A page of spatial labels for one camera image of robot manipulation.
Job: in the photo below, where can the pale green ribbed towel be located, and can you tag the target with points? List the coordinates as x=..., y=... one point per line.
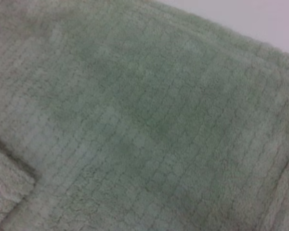
x=144, y=120

